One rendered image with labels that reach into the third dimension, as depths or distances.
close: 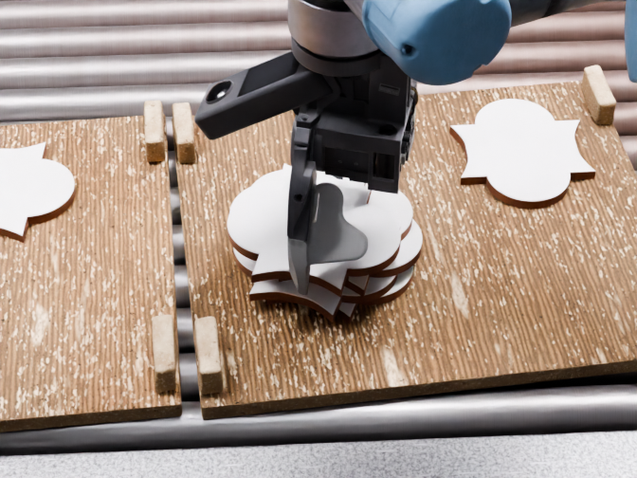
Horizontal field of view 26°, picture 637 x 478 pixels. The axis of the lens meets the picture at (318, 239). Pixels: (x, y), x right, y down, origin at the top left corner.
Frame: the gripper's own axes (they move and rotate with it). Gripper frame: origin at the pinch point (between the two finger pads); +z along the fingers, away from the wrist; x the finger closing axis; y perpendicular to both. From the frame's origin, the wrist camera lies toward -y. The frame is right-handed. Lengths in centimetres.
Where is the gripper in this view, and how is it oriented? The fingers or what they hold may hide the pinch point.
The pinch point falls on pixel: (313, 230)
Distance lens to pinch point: 110.7
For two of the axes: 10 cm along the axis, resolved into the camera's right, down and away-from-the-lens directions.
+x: 2.2, -6.9, 6.9
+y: 9.8, 1.5, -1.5
